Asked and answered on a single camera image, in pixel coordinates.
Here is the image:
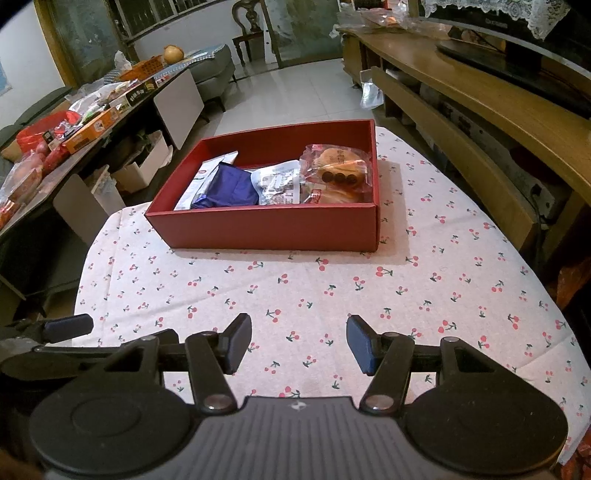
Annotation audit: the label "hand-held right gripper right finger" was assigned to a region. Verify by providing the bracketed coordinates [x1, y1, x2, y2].
[346, 314, 509, 414]

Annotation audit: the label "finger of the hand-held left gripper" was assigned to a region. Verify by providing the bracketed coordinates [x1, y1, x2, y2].
[32, 329, 180, 370]
[0, 314, 94, 344]

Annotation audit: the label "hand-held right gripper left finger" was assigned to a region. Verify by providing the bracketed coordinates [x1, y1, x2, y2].
[104, 313, 254, 413]

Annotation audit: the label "red cardboard box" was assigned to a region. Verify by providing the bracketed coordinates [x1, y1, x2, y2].
[144, 119, 380, 252]

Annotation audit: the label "blue snack packet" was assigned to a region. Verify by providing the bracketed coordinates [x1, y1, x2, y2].
[191, 161, 260, 209]

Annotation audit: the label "silver packet with pink sausage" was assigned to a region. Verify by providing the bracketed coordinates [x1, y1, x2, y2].
[252, 160, 303, 206]

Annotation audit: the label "orange cake packet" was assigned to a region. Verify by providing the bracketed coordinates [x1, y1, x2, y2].
[299, 144, 372, 204]

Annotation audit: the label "cherry print tablecloth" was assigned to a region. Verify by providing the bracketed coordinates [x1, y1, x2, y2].
[74, 124, 580, 467]

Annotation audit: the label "white storage box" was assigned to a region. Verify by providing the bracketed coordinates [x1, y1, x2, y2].
[113, 131, 171, 195]
[85, 166, 127, 213]

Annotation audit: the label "bag of red fruit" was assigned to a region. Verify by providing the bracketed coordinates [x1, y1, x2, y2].
[0, 148, 61, 217]

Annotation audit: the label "red plastic bag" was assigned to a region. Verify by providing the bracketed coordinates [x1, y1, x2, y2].
[16, 111, 81, 155]

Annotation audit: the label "flat orange box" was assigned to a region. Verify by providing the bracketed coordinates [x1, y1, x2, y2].
[62, 107, 116, 153]

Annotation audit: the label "orange plastic bag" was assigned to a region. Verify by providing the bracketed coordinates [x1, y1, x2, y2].
[556, 258, 591, 319]

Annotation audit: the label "white power strip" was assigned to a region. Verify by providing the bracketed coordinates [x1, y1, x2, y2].
[531, 182, 555, 227]

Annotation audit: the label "black yellow box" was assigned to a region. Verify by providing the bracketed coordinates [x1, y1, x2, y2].
[124, 76, 158, 109]

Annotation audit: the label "grey side table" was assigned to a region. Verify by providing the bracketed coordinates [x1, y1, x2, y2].
[0, 69, 206, 296]

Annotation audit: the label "clear plastic bag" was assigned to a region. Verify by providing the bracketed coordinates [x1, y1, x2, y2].
[360, 69, 386, 109]

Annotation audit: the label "wooden television cabinet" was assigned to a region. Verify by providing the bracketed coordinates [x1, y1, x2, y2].
[336, 25, 591, 259]

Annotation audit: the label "orange basket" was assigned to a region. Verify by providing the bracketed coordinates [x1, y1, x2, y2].
[120, 56, 164, 81]

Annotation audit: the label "grey sofa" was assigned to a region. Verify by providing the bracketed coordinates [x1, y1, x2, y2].
[187, 44, 236, 112]

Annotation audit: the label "dark wooden chair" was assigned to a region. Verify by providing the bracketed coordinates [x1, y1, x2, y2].
[231, 0, 269, 68]

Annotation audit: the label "pile of plastic bags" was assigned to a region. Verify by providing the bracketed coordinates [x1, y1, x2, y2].
[339, 7, 453, 40]

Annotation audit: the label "black television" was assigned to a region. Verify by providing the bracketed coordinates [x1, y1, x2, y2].
[436, 0, 591, 112]

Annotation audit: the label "white lace cloth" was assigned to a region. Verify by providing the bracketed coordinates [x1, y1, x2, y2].
[422, 0, 573, 40]

